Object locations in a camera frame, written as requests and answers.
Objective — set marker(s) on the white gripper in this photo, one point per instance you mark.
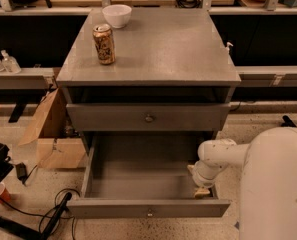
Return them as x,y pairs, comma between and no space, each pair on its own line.
199,178

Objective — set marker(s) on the white ceramic bowl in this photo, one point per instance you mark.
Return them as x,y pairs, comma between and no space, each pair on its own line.
117,15

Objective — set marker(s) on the brown cardboard box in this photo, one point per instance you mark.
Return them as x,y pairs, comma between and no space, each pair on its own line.
49,128

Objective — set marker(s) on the gold beverage can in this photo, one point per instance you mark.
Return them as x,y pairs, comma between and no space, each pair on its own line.
104,43

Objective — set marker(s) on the grey top drawer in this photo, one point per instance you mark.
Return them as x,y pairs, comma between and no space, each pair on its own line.
147,117

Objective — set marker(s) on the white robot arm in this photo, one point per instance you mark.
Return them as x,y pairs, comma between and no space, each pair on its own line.
268,185

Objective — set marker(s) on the black stand leg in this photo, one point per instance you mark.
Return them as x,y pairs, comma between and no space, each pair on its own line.
287,122

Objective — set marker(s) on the small white pump bottle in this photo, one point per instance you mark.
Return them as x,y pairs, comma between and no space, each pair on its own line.
229,47

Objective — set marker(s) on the grey drawer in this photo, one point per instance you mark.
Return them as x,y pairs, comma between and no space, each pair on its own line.
143,175
147,117

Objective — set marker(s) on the red plastic cup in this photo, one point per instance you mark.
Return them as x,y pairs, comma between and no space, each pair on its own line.
4,194

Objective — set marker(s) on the black power adapter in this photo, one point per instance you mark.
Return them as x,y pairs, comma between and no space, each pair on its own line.
21,171

